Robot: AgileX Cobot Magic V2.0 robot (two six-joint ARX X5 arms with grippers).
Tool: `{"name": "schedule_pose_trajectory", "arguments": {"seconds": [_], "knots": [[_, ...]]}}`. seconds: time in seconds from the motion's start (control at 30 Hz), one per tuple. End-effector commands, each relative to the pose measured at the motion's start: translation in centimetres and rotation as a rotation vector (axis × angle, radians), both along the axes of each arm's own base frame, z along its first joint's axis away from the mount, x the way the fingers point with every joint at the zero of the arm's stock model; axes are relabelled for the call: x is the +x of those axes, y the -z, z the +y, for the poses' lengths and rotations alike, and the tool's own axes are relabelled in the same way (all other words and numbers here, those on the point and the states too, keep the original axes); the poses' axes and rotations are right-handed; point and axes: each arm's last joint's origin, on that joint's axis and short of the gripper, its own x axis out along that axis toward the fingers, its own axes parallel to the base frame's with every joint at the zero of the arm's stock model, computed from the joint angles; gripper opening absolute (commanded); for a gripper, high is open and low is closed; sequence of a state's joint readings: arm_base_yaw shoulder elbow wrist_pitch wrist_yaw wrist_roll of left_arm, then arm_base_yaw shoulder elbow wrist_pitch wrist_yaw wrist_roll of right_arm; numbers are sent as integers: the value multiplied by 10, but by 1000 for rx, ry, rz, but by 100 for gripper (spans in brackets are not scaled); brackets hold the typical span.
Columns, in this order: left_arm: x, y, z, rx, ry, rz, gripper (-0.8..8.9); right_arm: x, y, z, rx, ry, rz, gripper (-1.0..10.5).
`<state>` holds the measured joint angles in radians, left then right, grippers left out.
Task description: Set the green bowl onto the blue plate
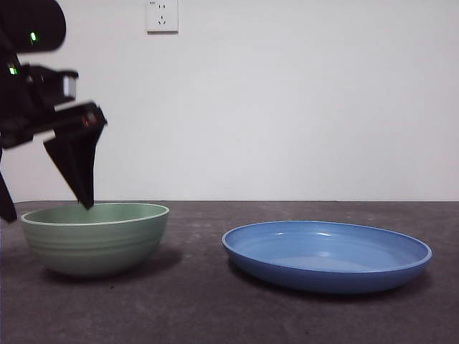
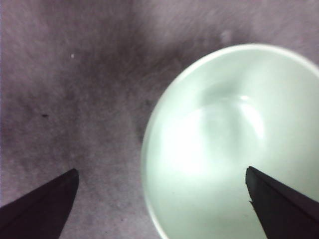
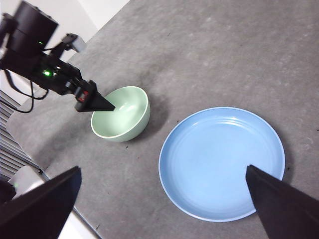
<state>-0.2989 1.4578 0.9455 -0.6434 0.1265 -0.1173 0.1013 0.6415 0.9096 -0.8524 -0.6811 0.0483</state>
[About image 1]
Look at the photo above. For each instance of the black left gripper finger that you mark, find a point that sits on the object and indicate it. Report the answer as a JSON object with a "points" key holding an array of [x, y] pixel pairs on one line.
{"points": [[6, 204], [77, 161]]}

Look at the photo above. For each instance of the green ribbed bowl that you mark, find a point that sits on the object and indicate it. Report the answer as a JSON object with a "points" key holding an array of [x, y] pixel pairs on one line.
{"points": [[93, 251]]}

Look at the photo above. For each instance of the blue round plate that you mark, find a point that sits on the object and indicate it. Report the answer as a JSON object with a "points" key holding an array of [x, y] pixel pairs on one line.
{"points": [[322, 279]]}

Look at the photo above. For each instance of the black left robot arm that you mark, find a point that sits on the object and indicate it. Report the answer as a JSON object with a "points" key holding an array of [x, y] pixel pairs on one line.
{"points": [[25, 25]]}

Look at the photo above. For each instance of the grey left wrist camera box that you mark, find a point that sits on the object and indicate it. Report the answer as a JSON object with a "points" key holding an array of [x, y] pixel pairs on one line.
{"points": [[70, 87]]}

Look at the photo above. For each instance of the white wall socket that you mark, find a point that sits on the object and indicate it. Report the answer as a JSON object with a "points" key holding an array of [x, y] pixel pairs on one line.
{"points": [[162, 18]]}

